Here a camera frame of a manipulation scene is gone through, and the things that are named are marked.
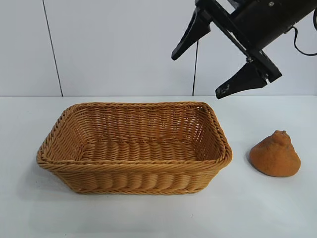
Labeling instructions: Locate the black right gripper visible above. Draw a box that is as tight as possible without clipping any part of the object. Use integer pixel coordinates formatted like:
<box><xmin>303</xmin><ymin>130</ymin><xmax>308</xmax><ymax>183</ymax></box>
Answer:
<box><xmin>171</xmin><ymin>0</ymin><xmax>296</xmax><ymax>100</ymax></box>

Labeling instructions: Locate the bumpy orange fruit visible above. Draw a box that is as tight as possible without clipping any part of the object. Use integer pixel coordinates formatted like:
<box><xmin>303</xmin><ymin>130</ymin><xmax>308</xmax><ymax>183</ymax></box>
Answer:
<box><xmin>249</xmin><ymin>129</ymin><xmax>302</xmax><ymax>178</ymax></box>

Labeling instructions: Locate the tan woven wicker basket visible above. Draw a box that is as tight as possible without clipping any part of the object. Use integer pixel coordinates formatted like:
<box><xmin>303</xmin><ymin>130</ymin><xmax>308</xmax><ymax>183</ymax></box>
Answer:
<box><xmin>36</xmin><ymin>101</ymin><xmax>233</xmax><ymax>195</ymax></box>

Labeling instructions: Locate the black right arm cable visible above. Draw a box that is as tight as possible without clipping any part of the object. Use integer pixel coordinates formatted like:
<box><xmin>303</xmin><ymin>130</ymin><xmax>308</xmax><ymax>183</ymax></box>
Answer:
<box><xmin>289</xmin><ymin>26</ymin><xmax>317</xmax><ymax>56</ymax></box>

